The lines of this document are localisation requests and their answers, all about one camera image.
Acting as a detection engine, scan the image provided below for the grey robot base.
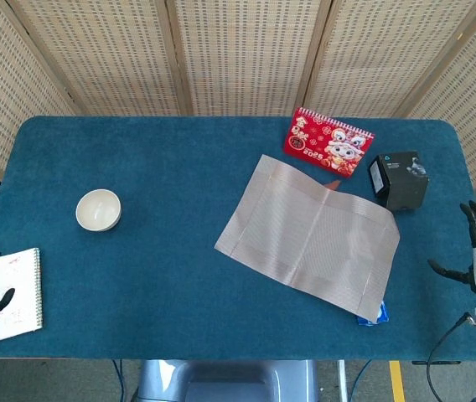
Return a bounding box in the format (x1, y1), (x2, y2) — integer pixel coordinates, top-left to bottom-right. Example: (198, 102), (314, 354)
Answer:
(136, 358), (319, 402)

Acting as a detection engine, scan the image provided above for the white spiral notebook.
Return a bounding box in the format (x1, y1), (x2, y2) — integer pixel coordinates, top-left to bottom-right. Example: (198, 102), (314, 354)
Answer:
(0, 247), (44, 346)

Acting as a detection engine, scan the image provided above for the woven bamboo folding screen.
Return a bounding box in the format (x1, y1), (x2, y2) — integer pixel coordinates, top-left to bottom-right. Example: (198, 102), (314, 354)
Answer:
(0, 0), (476, 290)

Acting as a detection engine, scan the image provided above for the blue cable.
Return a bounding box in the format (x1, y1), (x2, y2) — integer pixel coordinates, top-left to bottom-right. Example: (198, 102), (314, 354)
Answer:
(348, 358), (373, 402)
(111, 358), (127, 402)

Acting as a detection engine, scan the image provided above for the red desk calendar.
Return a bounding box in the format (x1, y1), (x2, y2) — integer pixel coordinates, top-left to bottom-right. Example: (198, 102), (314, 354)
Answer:
(282, 106), (376, 179)

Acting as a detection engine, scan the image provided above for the black cardboard box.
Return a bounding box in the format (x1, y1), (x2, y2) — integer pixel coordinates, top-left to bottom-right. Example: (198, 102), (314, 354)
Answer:
(366, 150), (430, 212)

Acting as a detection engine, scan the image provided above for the white bowl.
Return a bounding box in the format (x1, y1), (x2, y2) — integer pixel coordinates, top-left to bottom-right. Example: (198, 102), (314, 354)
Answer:
(75, 188), (122, 233)

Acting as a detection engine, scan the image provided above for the beige woven placemat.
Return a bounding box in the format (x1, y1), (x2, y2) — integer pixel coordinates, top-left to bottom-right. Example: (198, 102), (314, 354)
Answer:
(214, 153), (401, 323)

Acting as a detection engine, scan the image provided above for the black cable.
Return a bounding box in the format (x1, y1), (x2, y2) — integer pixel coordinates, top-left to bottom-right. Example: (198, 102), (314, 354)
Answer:
(425, 312), (476, 402)

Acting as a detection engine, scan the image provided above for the blue and white carton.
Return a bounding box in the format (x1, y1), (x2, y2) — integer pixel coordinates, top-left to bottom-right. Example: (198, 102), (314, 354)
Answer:
(355, 300), (389, 327)

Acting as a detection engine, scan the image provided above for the blue felt table cover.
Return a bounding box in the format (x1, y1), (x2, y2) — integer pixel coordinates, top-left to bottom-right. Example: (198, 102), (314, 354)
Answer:
(0, 115), (476, 362)

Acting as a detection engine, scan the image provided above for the metal table leg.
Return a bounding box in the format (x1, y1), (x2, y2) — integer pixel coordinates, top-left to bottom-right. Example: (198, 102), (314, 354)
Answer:
(336, 359), (349, 402)

